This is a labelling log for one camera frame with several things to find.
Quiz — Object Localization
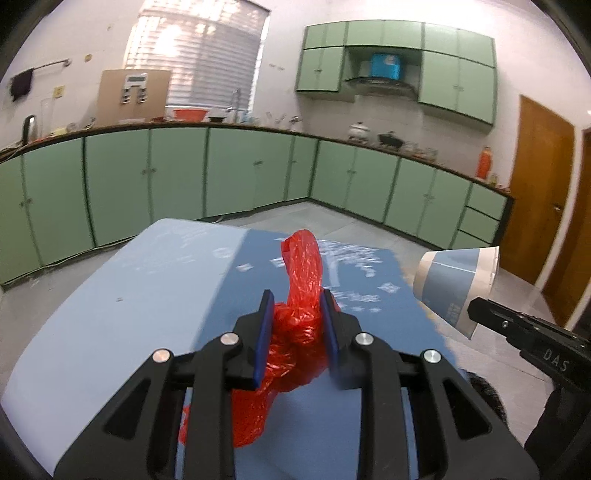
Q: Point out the black range hood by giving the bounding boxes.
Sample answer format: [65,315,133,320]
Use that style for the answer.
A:
[344,76,416,100]

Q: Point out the dark fuzzy object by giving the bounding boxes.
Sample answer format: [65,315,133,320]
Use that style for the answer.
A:
[464,373,509,432]

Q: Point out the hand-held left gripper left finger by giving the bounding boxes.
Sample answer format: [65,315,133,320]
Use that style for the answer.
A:
[54,289,276,480]

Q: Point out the white window blind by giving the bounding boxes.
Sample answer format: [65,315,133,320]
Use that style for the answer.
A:
[124,0,270,114]

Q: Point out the blue box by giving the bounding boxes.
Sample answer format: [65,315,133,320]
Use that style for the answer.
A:
[370,53,402,80]

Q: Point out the open wooden door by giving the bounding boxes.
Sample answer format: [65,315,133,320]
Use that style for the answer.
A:
[542,134,591,329]

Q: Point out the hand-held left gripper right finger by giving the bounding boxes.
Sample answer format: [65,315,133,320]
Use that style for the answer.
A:
[318,289,540,480]

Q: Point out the black hanging cloth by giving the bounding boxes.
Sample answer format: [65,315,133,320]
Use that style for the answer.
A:
[10,69,34,102]

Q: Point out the green wall cabinets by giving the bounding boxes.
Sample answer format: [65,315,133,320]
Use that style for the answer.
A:
[295,20,498,135]

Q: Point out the dark blue printed mat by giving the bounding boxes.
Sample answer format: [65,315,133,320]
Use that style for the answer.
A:
[182,228,459,480]

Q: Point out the metal towel rail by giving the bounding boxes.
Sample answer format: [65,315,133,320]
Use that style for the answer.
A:
[9,58,73,78]

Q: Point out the green base cabinets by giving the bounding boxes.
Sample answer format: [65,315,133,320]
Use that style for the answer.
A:
[0,124,515,289]

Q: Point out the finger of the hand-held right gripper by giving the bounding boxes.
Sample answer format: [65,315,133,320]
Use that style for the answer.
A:
[467,297,523,346]

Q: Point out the cardboard box on counter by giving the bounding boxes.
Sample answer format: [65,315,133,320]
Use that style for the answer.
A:
[97,69,172,126]

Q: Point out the closed wooden door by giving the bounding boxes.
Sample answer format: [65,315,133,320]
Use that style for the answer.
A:
[499,95,576,286]

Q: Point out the red plastic bag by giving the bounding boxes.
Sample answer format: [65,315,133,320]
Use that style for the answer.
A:
[179,229,345,448]

